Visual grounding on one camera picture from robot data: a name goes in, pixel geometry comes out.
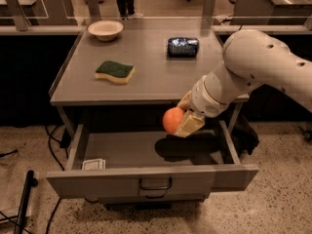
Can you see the grey background desk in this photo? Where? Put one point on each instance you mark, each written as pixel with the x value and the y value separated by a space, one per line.
pixel 41 12
pixel 271 12

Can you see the black cloth behind cabinet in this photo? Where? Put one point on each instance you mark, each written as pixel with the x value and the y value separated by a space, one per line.
pixel 244 137

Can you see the green and yellow sponge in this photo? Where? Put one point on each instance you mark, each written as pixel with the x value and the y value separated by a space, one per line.
pixel 115 72

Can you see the person legs in background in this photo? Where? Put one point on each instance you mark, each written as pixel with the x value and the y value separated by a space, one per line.
pixel 127 9

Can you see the grey background desk left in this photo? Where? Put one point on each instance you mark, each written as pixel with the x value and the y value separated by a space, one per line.
pixel 41 12

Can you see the open grey top drawer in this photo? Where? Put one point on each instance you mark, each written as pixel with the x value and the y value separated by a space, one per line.
pixel 200 164

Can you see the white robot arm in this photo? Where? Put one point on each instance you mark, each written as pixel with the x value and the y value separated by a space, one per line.
pixel 250 59

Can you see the black drawer handle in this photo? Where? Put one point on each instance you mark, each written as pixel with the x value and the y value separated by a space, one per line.
pixel 155 184

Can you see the grey cabinet counter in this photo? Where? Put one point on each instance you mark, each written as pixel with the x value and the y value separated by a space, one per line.
pixel 143 44

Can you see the orange fruit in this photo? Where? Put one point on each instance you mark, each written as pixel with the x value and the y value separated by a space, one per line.
pixel 172 118

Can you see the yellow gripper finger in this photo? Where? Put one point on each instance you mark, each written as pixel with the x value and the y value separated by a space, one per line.
pixel 184 103
pixel 191 122

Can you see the grey background desk right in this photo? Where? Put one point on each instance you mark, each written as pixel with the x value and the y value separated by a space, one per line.
pixel 271 12

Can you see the black pole on floor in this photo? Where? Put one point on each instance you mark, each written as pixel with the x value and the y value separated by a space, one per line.
pixel 30 181

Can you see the blue chip bag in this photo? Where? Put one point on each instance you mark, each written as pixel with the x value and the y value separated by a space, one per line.
pixel 182 47

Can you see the white ceramic bowl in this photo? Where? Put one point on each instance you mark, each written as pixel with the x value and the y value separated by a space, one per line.
pixel 106 30

